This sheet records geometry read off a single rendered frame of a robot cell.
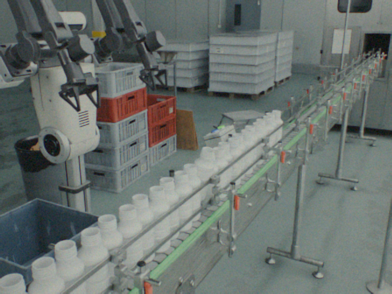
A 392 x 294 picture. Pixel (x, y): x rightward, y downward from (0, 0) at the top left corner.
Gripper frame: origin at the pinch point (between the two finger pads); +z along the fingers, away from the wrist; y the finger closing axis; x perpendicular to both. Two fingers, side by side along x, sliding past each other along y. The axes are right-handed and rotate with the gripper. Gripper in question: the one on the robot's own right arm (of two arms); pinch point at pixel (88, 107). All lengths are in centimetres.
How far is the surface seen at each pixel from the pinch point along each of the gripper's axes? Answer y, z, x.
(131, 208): -34, 31, -29
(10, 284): -63, 33, -24
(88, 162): 181, 9, 176
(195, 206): -6.4, 40.4, -27.8
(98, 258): -48, 37, -28
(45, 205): -6.0, 24.6, 29.1
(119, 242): -41, 36, -28
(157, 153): 268, 25, 160
